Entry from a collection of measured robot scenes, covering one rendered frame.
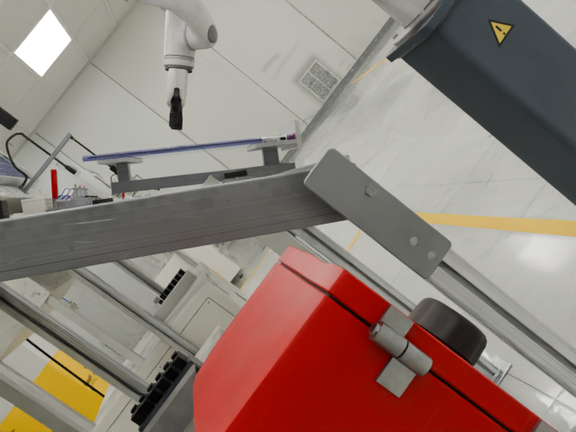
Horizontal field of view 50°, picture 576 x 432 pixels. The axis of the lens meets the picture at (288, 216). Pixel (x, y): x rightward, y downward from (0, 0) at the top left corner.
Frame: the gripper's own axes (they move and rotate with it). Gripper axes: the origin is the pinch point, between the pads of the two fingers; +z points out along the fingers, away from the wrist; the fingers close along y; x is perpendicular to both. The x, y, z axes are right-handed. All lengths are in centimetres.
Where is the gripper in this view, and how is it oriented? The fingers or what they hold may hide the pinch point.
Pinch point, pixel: (176, 125)
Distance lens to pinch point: 177.2
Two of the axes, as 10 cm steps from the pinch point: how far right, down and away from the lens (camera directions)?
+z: -0.6, 10.0, 0.7
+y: 1.3, 0.7, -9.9
